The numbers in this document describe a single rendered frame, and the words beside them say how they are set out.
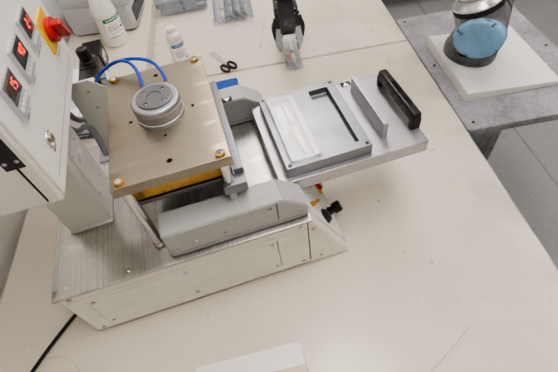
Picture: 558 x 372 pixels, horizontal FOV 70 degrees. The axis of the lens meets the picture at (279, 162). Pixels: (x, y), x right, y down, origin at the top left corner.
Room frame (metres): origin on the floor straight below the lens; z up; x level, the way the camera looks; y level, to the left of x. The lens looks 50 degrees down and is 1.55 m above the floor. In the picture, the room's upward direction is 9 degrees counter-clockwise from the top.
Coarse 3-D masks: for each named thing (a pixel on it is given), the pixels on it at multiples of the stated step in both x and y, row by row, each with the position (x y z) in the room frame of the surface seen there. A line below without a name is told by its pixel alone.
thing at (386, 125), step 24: (360, 96) 0.60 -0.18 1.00; (384, 96) 0.62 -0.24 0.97; (264, 120) 0.60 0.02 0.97; (360, 120) 0.56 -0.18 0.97; (384, 120) 0.51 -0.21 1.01; (408, 120) 0.54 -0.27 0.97; (264, 144) 0.54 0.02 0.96; (384, 144) 0.49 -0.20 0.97; (408, 144) 0.48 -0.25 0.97; (336, 168) 0.45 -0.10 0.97; (360, 168) 0.46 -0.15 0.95
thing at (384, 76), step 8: (384, 72) 0.65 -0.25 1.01; (384, 80) 0.63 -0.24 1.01; (392, 80) 0.62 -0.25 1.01; (392, 88) 0.60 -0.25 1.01; (400, 88) 0.59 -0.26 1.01; (392, 96) 0.59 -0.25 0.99; (400, 96) 0.57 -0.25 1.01; (408, 96) 0.56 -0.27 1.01; (400, 104) 0.56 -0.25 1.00; (408, 104) 0.54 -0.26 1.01; (408, 112) 0.53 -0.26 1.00; (416, 112) 0.52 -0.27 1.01; (416, 120) 0.51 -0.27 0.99; (416, 128) 0.51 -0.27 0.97
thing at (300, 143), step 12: (276, 96) 0.63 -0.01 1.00; (288, 96) 0.62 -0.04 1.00; (276, 108) 0.60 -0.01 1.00; (288, 108) 0.59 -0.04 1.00; (276, 120) 0.56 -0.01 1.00; (288, 120) 0.55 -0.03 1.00; (300, 120) 0.55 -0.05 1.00; (288, 132) 0.52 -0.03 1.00; (300, 132) 0.52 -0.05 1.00; (288, 144) 0.49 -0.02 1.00; (300, 144) 0.49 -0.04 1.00; (312, 144) 0.48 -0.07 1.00; (300, 156) 0.46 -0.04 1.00
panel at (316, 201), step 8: (304, 192) 0.45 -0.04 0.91; (312, 192) 0.49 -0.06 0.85; (320, 192) 0.52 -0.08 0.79; (312, 200) 0.45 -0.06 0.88; (320, 200) 0.48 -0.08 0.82; (312, 208) 0.41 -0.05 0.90; (320, 208) 0.44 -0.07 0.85; (320, 216) 0.41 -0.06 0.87; (328, 224) 0.41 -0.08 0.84; (336, 224) 0.45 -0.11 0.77; (336, 232) 0.41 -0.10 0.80; (344, 240) 0.41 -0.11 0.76
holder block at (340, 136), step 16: (304, 96) 0.63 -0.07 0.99; (320, 96) 0.64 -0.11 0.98; (336, 96) 0.61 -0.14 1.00; (304, 112) 0.58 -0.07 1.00; (320, 112) 0.59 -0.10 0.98; (336, 112) 0.58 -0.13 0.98; (352, 112) 0.56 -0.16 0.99; (272, 128) 0.55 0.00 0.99; (320, 128) 0.53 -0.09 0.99; (336, 128) 0.54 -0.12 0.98; (352, 128) 0.52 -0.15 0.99; (320, 144) 0.49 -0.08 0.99; (336, 144) 0.48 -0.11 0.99; (352, 144) 0.48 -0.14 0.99; (368, 144) 0.47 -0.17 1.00; (288, 160) 0.46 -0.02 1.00; (320, 160) 0.45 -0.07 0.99; (336, 160) 0.46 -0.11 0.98; (288, 176) 0.44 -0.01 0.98
